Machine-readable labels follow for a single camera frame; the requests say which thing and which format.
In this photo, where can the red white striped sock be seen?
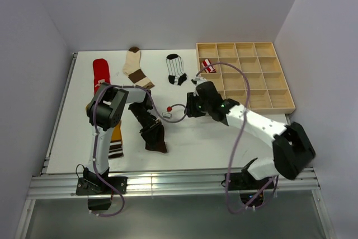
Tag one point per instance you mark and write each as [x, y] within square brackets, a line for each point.
[207, 66]

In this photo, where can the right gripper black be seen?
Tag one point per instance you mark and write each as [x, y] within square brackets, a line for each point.
[190, 111]

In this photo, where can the red sock with face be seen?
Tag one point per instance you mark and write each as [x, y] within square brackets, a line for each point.
[101, 73]

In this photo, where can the mustard yellow striped sock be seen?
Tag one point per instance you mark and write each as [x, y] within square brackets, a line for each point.
[110, 142]

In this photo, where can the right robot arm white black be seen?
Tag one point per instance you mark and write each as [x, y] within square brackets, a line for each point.
[291, 147]

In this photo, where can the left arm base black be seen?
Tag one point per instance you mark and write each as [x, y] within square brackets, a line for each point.
[100, 195]

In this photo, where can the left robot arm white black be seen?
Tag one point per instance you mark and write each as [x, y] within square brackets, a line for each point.
[105, 111]

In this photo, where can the dark brown striped sock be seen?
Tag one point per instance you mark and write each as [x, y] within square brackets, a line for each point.
[154, 139]

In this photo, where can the white black pinstripe sock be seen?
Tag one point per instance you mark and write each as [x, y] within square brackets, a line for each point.
[176, 73]

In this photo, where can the cream brown striped sock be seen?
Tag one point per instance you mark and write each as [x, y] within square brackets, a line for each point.
[133, 71]

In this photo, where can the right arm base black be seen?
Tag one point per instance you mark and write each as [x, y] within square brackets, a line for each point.
[244, 181]

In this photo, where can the aluminium rail frame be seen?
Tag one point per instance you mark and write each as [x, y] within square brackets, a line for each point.
[173, 195]

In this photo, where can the wooden compartment tray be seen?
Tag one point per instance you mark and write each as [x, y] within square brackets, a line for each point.
[248, 72]

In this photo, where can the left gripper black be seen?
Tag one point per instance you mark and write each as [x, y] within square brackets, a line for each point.
[151, 123]

